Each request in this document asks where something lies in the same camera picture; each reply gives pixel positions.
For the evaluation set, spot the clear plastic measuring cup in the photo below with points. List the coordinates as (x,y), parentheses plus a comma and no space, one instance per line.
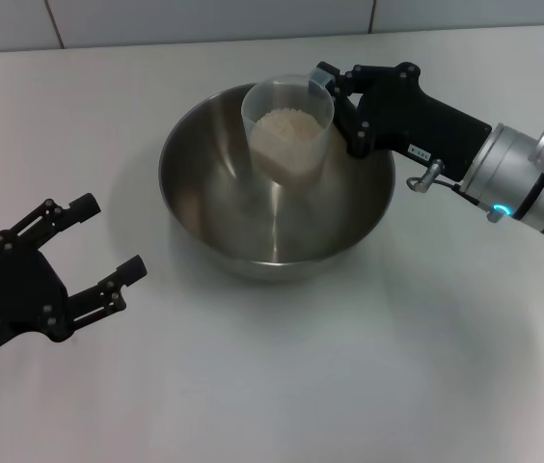
(272,96)

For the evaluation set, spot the stainless steel mixing bowl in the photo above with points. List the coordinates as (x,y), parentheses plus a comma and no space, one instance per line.
(233,226)

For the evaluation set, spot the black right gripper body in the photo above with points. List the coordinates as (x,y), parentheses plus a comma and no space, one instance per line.
(407,116)

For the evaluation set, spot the white rice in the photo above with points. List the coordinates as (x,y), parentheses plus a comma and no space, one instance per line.
(286,140)

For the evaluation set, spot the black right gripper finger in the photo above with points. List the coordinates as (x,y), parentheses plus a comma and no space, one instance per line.
(351,125)
(342,81)

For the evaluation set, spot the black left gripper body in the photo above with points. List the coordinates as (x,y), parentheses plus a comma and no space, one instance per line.
(16,299)

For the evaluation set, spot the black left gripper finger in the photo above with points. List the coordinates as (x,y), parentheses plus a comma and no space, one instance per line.
(132,270)
(84,207)

